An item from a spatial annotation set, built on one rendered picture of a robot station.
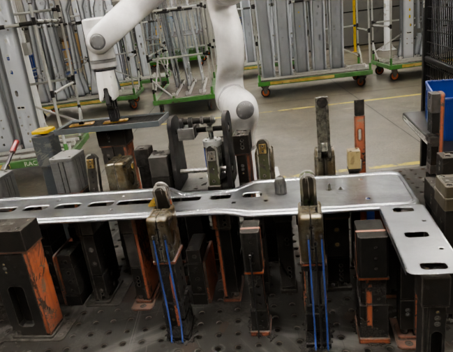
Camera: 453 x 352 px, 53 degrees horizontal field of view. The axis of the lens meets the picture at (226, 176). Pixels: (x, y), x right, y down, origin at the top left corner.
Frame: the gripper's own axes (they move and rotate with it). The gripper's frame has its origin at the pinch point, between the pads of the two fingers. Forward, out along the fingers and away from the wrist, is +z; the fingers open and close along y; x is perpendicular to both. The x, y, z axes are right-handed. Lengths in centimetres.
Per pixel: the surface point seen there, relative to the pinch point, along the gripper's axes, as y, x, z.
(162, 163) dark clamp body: 22.0, 16.9, 13.0
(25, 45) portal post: -556, -242, -16
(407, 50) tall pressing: -664, 371, 75
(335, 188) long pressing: 45, 64, 19
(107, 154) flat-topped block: 4.0, -4.0, 12.6
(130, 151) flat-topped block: 2.6, 3.4, 13.2
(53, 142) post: -1.2, -23.5, 7.5
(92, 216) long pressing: 42.9, -1.1, 18.7
